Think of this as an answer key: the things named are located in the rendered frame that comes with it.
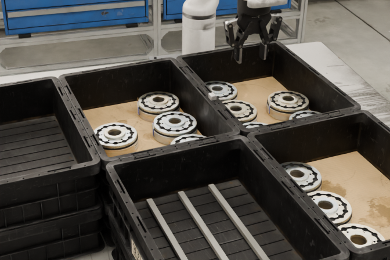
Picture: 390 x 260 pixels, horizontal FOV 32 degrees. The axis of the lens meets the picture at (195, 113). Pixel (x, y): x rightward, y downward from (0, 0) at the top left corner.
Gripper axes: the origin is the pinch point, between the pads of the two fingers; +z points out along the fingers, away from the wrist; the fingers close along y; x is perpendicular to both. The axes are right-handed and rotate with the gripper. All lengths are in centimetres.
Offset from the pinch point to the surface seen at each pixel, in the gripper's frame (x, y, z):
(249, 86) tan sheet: -15.7, -8.3, 17.3
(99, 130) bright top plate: -2.5, 35.9, 14.5
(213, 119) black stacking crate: 8.3, 12.6, 10.4
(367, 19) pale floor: -218, -196, 99
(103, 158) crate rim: 19.2, 40.3, 7.6
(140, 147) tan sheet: 3.2, 28.0, 17.5
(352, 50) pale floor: -179, -159, 99
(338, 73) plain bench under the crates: -36, -50, 30
